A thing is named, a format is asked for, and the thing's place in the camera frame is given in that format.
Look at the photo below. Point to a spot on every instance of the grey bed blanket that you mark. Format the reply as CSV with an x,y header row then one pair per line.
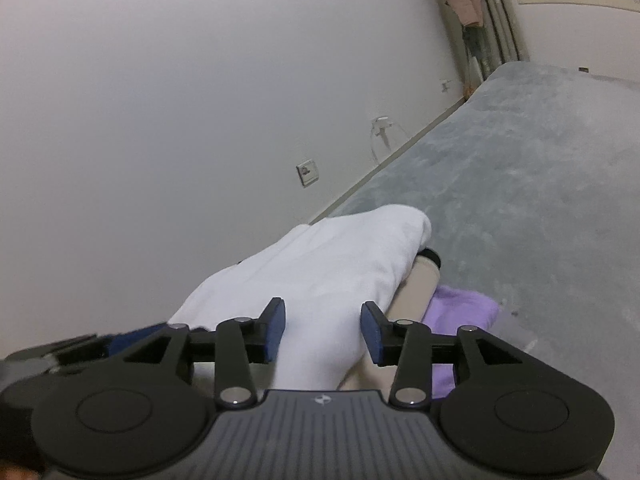
x,y
525,185

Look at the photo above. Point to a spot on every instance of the grey star curtain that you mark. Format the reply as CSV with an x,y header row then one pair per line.
x,y
500,10

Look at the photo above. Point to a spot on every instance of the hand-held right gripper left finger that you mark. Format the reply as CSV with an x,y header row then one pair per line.
x,y
275,330

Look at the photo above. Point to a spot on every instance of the white wall socket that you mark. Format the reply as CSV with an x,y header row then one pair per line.
x,y
307,172

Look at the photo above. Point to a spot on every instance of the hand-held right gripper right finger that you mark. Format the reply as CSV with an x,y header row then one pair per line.
x,y
372,332

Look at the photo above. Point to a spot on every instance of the purple folded garment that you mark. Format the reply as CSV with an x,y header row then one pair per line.
x,y
460,310

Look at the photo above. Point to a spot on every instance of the beige garment black cuff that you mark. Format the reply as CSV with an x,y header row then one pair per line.
x,y
417,285

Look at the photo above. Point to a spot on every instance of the blue-grey hanging garment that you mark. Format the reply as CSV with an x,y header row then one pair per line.
x,y
475,52

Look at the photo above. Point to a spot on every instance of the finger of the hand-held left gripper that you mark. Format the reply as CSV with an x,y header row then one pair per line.
x,y
130,340

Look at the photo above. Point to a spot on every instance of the white printed sweatshirt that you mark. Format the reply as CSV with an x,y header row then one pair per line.
x,y
325,270

